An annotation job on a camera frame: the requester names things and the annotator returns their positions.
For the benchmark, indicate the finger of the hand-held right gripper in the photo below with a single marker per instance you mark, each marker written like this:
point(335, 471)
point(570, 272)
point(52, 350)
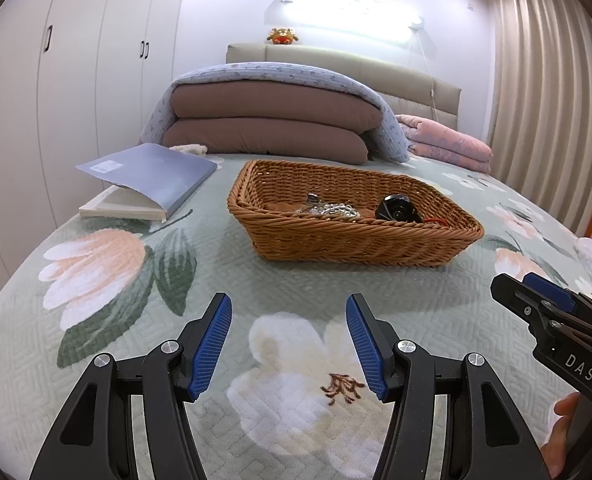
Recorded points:
point(520, 300)
point(550, 290)

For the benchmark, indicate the open book with blue cover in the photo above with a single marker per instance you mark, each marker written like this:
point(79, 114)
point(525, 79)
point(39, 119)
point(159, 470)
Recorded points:
point(161, 172)

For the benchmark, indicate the black round object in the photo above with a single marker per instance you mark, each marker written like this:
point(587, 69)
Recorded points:
point(398, 208)

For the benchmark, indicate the brown pillow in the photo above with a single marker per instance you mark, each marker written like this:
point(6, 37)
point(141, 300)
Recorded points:
point(266, 140)
point(276, 105)

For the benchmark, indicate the brown wicker basket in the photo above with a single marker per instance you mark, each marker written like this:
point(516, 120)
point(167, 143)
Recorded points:
point(326, 245)

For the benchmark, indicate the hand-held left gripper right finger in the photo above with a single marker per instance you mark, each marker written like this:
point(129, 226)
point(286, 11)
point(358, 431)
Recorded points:
point(368, 345)

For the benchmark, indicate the person's right hand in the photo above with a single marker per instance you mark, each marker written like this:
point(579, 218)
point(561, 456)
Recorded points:
point(558, 440)

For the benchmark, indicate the beige curtain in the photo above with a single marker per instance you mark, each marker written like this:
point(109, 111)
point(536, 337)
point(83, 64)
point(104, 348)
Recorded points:
point(540, 100)

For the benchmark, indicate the folded pink blanket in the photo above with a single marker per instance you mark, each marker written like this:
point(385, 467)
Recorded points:
point(445, 142)

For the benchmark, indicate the white wardrobe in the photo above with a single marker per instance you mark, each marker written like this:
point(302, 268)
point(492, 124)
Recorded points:
point(76, 110)

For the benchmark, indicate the beige padded headboard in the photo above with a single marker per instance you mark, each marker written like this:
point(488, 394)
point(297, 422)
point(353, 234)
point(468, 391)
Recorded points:
point(415, 90)

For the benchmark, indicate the green floral bedspread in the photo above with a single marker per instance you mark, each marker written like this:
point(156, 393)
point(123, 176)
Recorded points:
point(101, 285)

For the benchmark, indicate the white fluffy cloth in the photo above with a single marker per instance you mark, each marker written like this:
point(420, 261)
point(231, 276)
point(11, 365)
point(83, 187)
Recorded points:
point(188, 149)

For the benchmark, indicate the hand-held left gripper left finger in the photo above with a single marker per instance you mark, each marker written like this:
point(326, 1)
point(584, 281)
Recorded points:
point(211, 345)

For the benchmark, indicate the brown plush toy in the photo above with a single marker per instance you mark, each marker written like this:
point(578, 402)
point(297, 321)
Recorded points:
point(283, 36)

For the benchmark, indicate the blue patterned quilt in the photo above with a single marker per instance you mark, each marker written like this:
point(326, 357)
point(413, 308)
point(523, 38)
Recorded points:
point(390, 130)

